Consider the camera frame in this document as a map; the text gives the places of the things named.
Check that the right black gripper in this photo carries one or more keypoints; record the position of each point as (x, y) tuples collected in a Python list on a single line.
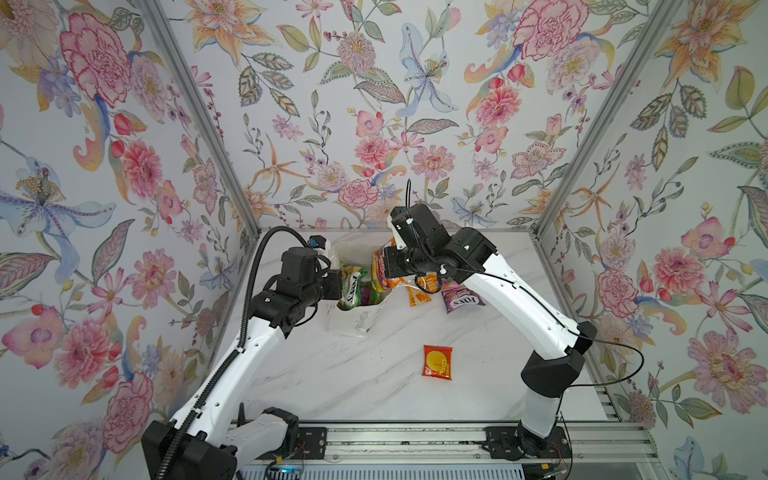
[(390, 263)]

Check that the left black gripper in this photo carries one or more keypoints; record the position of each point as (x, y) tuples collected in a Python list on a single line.
[(332, 285)]

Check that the orange Foxs candy bag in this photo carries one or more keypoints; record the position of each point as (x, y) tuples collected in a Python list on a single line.
[(380, 283)]

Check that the small orange candy packet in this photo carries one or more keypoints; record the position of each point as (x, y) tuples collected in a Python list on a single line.
[(417, 297)]

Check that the green Foxs candy bag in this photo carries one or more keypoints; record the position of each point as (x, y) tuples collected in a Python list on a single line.
[(351, 277)]

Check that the white paper gift bag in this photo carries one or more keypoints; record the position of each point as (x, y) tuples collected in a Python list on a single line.
[(359, 321)]

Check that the pink Foxs candy bag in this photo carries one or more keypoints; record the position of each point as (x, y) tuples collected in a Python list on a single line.
[(456, 296)]

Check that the small red snack packet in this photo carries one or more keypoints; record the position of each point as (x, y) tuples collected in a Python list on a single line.
[(437, 362)]

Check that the green Lays chips bag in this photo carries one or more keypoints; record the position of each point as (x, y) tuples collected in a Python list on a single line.
[(370, 296)]

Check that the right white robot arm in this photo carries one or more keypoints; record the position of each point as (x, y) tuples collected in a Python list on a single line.
[(468, 257)]

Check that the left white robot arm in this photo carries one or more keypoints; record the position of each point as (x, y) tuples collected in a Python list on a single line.
[(222, 378)]

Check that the small orange snack packet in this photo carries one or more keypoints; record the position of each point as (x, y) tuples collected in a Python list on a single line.
[(429, 283)]

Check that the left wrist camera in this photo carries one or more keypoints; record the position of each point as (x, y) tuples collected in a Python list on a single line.
[(319, 243)]

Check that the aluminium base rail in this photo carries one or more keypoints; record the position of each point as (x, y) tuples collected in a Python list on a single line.
[(480, 445)]

